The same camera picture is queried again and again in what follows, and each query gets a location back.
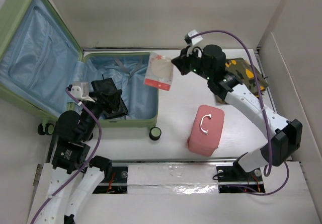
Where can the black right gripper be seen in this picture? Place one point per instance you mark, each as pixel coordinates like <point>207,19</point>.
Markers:
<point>181,61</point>

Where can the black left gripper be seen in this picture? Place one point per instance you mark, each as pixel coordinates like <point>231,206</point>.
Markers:
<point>109,100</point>

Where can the black pouch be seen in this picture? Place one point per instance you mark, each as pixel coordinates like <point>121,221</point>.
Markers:
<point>108,85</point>

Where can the clear packet with red label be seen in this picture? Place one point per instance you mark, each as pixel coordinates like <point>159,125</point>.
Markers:
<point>159,73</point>

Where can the camouflage clothing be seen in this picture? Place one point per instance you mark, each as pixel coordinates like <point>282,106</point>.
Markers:
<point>242,69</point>

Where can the pink box with handle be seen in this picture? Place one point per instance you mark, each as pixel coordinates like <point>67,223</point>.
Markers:
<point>206,130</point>

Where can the green hard-shell suitcase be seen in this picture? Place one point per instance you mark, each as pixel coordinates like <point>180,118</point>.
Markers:
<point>40,58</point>

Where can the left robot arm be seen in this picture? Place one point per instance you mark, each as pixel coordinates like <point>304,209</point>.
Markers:
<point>76,169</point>

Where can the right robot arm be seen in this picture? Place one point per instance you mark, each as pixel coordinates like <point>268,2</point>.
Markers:
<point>283,135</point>

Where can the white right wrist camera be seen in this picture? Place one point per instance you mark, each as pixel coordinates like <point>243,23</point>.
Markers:
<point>192,38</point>

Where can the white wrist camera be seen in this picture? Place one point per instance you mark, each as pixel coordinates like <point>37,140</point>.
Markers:
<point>80,90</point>
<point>192,38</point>

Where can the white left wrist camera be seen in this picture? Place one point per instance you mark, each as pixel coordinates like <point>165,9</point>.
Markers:
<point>80,90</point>

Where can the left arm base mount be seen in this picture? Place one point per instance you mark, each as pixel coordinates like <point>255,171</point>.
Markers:
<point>115,183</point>

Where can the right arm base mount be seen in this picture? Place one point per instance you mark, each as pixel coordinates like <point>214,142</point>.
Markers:
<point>229,182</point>

